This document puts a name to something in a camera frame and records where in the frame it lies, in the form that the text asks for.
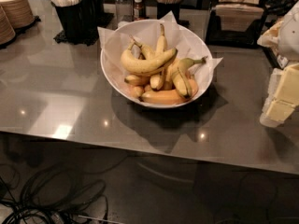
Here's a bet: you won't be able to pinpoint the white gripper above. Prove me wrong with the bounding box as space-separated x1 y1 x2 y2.
260 1 299 128

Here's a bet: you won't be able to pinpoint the curved yellow banana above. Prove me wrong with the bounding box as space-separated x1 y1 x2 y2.
121 42 178 75

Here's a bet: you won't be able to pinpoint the green tipped banana right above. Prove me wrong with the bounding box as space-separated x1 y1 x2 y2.
171 56 206 99

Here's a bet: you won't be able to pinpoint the orange banana at front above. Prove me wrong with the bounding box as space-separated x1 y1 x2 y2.
139 79 198 105

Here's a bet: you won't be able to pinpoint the white bowl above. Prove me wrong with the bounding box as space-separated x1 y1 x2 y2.
100 19 215 109

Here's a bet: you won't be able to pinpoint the upright banana in middle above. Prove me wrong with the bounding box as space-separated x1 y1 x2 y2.
149 24 167 91

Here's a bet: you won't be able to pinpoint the small banana left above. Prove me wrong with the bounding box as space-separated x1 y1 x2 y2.
124 75 150 86

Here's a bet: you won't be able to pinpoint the black condiment tray right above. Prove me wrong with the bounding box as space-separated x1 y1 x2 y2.
263 48 282 69

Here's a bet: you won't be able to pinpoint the black napkin dispenser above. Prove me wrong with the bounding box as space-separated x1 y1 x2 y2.
206 0 266 48

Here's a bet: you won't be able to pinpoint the white paper liner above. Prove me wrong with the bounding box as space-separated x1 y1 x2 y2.
97 10 224 94

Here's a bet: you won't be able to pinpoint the small sauce bottle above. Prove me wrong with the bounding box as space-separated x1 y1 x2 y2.
133 0 146 21

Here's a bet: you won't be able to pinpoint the glass shaker bottle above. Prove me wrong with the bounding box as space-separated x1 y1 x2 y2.
114 0 132 23

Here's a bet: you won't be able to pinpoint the black cutlery holder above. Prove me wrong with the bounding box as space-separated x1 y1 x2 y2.
51 0 98 46

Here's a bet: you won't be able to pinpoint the black cables on floor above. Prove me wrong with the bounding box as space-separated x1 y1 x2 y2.
0 161 110 224

